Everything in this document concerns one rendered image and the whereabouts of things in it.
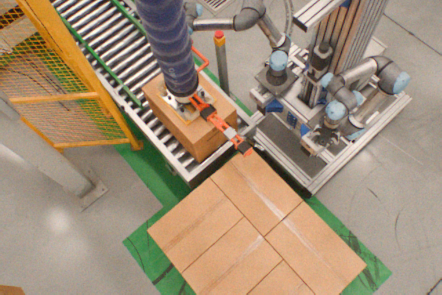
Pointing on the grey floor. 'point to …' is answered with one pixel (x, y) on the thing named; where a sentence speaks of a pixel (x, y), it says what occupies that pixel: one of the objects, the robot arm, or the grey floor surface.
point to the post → (222, 63)
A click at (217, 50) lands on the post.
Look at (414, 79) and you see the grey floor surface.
